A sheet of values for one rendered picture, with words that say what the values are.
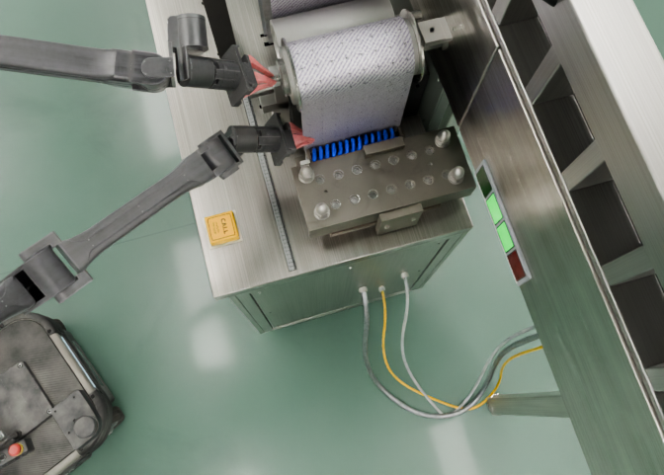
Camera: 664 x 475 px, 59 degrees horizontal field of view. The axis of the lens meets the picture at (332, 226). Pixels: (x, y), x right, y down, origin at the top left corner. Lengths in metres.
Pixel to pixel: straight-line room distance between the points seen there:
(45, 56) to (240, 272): 0.64
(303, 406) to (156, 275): 0.77
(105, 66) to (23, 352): 1.38
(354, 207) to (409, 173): 0.15
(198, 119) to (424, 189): 0.62
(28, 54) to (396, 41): 0.65
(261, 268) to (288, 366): 0.92
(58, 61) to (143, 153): 1.51
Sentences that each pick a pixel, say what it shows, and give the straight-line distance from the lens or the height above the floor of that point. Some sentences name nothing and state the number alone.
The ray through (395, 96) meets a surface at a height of 1.18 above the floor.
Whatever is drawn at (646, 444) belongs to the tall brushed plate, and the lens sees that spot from 1.01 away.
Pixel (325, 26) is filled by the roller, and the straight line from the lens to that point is 1.30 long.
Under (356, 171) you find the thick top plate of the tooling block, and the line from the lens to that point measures 1.37.
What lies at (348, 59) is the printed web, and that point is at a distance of 1.17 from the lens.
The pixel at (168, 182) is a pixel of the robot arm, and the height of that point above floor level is 1.24.
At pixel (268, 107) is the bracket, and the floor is 1.13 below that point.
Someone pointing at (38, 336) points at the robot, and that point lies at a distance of 2.28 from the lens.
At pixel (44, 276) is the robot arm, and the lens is 1.11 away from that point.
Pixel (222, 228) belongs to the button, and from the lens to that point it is 1.44.
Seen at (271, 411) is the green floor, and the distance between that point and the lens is 2.29.
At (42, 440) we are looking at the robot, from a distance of 2.24.
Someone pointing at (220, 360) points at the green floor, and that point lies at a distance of 2.33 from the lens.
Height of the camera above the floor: 2.29
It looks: 73 degrees down
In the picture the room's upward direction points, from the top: 3 degrees clockwise
